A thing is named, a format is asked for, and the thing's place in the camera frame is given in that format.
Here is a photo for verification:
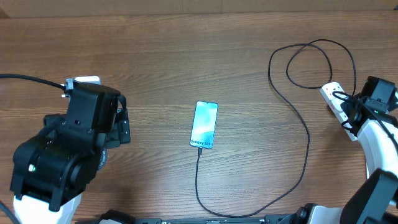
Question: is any blue Samsung smartphone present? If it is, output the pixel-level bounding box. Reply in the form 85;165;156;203
190;101;218;149

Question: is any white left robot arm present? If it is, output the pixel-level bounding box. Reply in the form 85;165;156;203
10;80;127;223

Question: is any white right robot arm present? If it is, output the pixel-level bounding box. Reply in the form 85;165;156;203
281;77;397;223

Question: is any white power strip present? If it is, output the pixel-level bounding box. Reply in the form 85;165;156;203
320;82;348;124

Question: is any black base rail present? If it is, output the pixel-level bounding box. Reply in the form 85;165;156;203
74;210;299;224

